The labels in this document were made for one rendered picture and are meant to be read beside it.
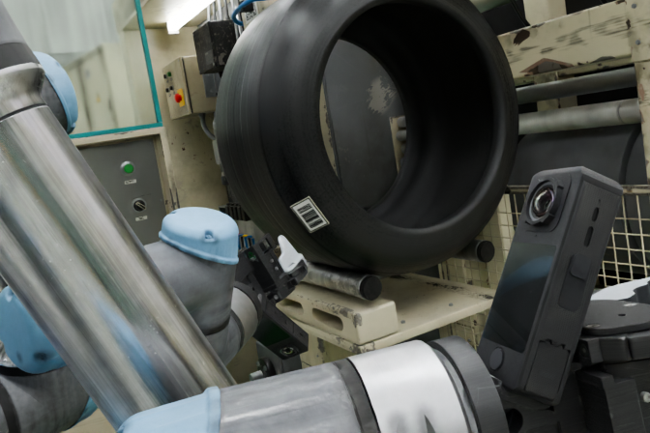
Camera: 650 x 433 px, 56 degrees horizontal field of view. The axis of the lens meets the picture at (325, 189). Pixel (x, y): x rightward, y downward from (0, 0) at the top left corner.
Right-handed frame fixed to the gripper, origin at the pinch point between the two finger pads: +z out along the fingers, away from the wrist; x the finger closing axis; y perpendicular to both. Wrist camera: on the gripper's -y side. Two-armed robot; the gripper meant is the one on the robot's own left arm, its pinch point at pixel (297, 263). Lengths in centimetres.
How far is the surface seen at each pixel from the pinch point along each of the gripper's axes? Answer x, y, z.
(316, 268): 13.2, -8.2, 29.4
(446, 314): -5.9, -27.4, 29.2
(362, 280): 0.6, -11.4, 18.0
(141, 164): 56, 32, 56
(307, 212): 0.4, 4.7, 12.6
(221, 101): 9.6, 29.3, 24.4
